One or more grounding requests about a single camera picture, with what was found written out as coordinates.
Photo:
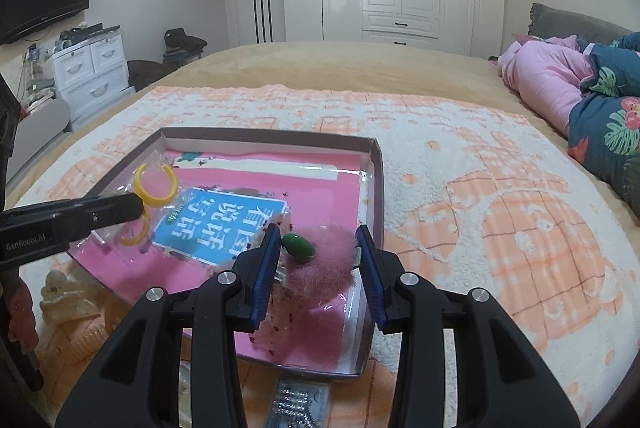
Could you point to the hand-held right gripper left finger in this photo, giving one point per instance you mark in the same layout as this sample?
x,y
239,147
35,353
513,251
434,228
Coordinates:
x,y
267,270

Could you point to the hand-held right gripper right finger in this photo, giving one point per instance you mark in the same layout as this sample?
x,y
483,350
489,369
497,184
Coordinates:
x,y
372,280

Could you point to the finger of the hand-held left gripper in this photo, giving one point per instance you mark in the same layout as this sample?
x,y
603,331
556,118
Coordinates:
x,y
75,215

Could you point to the pink fluffy hair clip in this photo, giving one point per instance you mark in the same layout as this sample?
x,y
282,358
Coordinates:
x,y
325,260

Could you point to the white hair claw clip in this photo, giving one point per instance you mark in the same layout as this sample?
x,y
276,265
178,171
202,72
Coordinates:
x,y
60,303

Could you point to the shallow cardboard box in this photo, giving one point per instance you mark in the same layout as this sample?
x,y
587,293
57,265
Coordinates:
x,y
250,142

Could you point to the person's left hand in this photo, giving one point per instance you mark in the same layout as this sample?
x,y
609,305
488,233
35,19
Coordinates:
x,y
22,313

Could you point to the orange comb hair clip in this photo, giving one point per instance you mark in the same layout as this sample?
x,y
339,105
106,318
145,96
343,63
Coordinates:
x,y
82,340

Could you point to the pink card pack blue label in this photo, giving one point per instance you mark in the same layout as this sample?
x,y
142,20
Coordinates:
x,y
325,198

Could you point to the peach white patterned blanket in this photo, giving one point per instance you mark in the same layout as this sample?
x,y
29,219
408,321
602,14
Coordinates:
x,y
475,208

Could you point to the small packet of beads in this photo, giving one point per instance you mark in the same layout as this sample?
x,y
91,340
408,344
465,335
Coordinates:
x,y
295,400

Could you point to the white drawer cabinet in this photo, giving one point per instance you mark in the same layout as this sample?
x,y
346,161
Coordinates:
x,y
90,68

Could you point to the dark brown cloth pile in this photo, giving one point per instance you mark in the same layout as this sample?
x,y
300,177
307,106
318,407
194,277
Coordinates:
x,y
145,73

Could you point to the clutter on cabinet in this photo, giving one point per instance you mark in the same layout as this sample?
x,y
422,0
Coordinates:
x,y
80,33

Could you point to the dark folded clothes pile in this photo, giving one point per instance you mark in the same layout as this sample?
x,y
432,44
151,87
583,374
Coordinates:
x,y
182,40

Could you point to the tan bedspread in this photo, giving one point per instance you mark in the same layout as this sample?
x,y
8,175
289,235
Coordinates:
x,y
350,63

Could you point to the pink padded jacket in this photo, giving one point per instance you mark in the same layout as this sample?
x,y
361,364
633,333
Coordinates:
x,y
540,73

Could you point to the blue floral pillow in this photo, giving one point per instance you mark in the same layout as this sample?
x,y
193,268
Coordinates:
x,y
610,118

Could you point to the grey blanket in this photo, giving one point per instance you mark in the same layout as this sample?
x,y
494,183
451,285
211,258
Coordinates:
x,y
565,20

